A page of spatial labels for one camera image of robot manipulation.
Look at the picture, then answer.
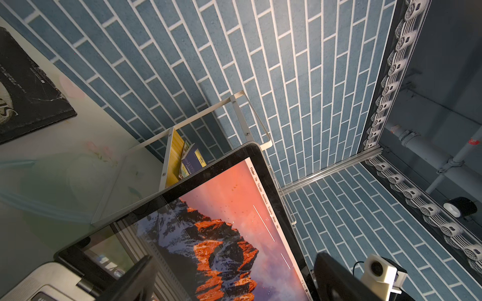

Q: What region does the grey laptop computer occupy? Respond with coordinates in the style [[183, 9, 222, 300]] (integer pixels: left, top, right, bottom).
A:
[[3, 142, 318, 300]]

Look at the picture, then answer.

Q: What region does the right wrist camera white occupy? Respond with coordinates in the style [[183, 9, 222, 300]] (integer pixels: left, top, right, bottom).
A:
[[360, 254, 408, 301]]

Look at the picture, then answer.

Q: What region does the dark blue book on shelf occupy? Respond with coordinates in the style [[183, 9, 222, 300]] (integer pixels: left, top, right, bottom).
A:
[[192, 145, 207, 174]]

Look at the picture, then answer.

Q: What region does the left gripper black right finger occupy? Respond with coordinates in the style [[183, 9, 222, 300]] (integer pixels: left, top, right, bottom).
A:
[[314, 252, 380, 301]]

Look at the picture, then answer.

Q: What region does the floral table mat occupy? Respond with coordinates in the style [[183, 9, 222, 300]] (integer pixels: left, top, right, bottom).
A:
[[0, 16, 178, 301]]

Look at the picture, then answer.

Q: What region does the black book with gold emblem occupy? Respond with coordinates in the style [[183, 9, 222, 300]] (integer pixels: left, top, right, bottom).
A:
[[1, 28, 77, 144]]

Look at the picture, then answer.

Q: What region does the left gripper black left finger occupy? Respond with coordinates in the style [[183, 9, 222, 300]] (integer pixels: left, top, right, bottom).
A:
[[96, 255, 157, 301]]

